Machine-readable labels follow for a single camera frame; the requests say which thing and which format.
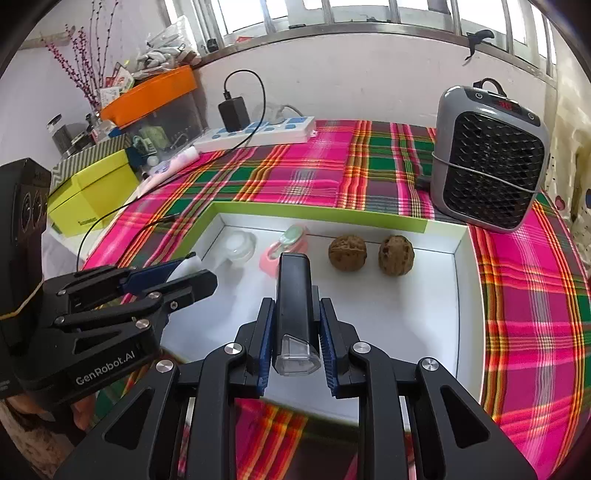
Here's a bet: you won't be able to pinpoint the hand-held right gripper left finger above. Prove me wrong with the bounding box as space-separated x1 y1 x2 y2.
53 298 278 480

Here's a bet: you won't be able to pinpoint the heart print curtain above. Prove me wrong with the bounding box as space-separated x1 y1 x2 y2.
547 14 591 278

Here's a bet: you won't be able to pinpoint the orange lid plastic bin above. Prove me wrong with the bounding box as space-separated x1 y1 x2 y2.
99 64 206 153

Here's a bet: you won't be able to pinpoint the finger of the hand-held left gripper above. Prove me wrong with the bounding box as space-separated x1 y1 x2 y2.
46 270 218 328
60 257 191 296

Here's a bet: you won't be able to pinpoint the dark glass jar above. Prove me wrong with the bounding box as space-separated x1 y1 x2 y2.
47 114 70 155

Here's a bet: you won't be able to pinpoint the white power strip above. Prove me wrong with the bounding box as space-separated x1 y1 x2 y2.
193 115 317 152

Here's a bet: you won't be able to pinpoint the yellow-green shoe box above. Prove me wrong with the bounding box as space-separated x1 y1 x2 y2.
46 148 141 238

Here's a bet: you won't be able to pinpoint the white side shelf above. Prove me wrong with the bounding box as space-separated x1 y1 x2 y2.
41 217 121 259

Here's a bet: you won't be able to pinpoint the metal window grille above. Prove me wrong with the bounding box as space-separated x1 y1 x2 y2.
161 0 559 65

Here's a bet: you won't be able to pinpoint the chevron patterned box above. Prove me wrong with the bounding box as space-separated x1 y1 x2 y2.
48 134 132 192

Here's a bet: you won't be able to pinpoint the grey space heater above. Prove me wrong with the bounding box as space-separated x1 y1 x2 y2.
429 78 551 232

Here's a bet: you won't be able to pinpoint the black window hook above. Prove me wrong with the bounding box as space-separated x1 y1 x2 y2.
464 30 495 61

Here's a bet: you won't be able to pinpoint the black flashlight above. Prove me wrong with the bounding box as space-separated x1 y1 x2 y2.
272 253 322 377

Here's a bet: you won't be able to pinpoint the black charger adapter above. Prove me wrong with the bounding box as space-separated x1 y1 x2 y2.
218 90 252 132

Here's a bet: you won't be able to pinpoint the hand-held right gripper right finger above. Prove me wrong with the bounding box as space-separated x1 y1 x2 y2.
318 298 539 480

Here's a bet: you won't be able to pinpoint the pile of printed cards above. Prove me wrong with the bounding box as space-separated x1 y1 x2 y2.
97 62 137 109

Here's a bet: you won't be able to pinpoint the dried purple flower branches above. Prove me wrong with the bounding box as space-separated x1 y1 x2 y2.
44 0 118 112

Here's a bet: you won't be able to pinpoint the clear round jar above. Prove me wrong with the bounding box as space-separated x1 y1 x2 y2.
221 231 257 267

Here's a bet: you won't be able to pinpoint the black charging cable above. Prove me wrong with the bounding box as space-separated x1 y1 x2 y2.
74 69 267 273

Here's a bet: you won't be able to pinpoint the pile of white bags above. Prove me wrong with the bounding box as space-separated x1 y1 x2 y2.
134 16 201 75

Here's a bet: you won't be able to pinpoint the pink white lotion tube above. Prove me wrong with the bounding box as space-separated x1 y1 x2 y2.
141 148 200 178

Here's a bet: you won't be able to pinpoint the brown walnut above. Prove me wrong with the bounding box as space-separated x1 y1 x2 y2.
328 234 368 272
379 235 415 276

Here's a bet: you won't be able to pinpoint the green cardboard box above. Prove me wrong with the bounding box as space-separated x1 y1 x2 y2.
97 200 486 437

